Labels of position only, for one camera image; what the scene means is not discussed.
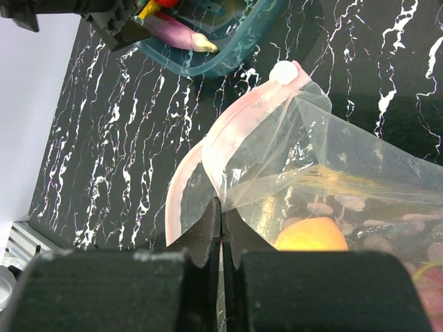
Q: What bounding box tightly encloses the pink zip top bag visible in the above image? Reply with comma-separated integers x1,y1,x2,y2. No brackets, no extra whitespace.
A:
165,60,443,322

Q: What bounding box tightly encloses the teal plastic fruit tray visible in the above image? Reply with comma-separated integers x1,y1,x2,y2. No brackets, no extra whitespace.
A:
135,1,283,77

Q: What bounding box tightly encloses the red pepper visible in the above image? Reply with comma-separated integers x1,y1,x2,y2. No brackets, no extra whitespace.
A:
155,0,180,8

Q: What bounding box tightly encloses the yellow corn cob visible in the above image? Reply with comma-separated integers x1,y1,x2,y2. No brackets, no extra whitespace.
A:
138,0,161,19

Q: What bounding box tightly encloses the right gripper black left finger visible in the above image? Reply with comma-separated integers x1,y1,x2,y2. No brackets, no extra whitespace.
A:
6,198,222,331

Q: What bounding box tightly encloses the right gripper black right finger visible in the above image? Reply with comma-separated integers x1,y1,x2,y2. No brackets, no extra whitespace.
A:
221,210,431,331

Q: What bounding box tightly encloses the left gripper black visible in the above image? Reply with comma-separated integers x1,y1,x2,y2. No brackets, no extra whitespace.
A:
1,0,151,51

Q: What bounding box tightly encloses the orange peach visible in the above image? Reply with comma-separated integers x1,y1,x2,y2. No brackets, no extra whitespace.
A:
273,217,349,251

